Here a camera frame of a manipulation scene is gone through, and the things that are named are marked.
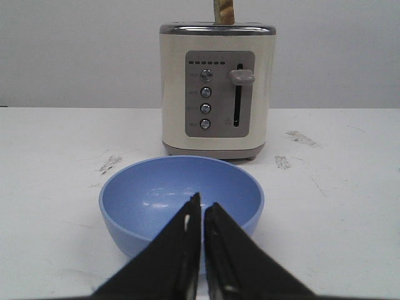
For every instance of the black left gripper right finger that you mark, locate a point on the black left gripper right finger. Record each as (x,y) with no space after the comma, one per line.
(236,268)

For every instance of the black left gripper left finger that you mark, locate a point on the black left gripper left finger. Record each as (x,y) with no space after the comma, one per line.
(168,268)

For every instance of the blue plastic bowl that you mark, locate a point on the blue plastic bowl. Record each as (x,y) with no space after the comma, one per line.
(139,200)

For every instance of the cream and chrome toaster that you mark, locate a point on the cream and chrome toaster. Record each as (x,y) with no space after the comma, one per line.
(215,83)

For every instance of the toast slice in toaster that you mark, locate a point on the toast slice in toaster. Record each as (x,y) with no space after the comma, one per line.
(223,12)

